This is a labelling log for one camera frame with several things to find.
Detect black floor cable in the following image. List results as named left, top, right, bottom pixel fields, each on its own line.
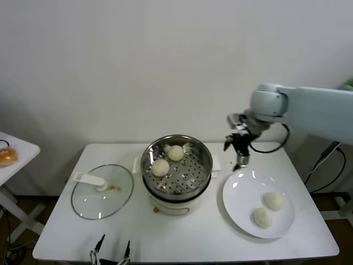
left=0, top=206, right=15, bottom=244

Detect white folding side table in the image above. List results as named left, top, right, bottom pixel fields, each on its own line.
left=0, top=131, right=46, bottom=236

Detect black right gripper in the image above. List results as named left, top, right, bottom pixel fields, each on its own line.
left=223, top=129, right=252, bottom=172

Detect white steamed baozi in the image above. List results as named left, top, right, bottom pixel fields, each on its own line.
left=152, top=159, right=170, bottom=177
left=167, top=145, right=185, bottom=162
left=263, top=192, right=285, bottom=212
left=252, top=207, right=274, bottom=229

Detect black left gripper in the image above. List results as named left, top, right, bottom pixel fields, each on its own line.
left=90, top=234, right=131, bottom=265

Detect golden bread bun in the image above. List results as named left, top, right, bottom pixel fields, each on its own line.
left=0, top=147, right=19, bottom=168

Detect glass lid white handle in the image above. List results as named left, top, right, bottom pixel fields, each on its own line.
left=71, top=164, right=135, bottom=221

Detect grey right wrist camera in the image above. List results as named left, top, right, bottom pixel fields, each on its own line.
left=227, top=112, right=249, bottom=129

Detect white floor cable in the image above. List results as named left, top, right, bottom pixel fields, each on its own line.
left=0, top=239, right=37, bottom=259

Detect white electric cooker pot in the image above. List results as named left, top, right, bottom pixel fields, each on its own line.
left=132, top=156, right=223, bottom=216

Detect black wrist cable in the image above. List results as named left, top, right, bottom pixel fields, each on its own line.
left=249, top=123, right=291, bottom=154

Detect white round plate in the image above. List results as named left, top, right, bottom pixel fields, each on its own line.
left=222, top=170, right=296, bottom=240

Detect pale green object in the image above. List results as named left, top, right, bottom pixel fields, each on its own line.
left=338, top=78, right=353, bottom=91

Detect black power adapter cable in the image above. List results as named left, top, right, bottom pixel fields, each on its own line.
left=304, top=140, right=347, bottom=194

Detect stainless steel steamer basket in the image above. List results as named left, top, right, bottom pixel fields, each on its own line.
left=141, top=134, right=215, bottom=200

